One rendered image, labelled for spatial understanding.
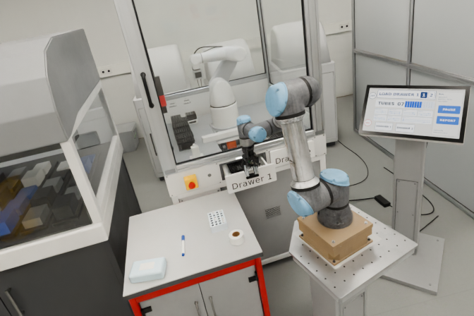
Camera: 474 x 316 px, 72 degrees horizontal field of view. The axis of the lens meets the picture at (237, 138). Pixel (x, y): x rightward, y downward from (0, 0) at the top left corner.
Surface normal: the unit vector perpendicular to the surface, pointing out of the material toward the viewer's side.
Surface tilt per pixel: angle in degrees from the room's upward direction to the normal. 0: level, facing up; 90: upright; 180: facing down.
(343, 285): 0
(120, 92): 90
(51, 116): 90
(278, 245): 90
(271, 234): 90
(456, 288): 0
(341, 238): 2
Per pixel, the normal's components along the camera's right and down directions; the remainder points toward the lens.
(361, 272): -0.16, -0.90
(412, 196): -0.56, 0.41
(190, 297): 0.25, 0.36
